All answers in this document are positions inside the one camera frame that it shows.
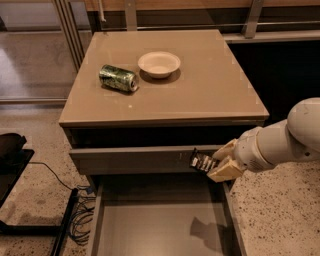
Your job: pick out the black stand base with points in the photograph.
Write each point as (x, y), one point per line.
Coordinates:
(13, 161)

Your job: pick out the green soda can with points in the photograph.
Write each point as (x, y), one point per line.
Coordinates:
(118, 78)

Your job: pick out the grey drawer cabinet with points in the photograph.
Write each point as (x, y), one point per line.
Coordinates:
(207, 101)

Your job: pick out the grey top drawer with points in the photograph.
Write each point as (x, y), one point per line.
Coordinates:
(137, 160)

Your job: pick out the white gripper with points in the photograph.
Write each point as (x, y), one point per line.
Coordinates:
(247, 154)

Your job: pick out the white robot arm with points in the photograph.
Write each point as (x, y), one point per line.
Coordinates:
(295, 139)

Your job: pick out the black rxbar chocolate wrapper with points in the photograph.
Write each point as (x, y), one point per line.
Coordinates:
(202, 162)

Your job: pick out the open grey middle drawer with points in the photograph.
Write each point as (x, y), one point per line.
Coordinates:
(164, 215)

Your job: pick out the metal railing frame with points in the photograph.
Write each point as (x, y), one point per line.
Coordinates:
(240, 21)

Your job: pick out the white paper bowl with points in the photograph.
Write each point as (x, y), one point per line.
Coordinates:
(159, 64)

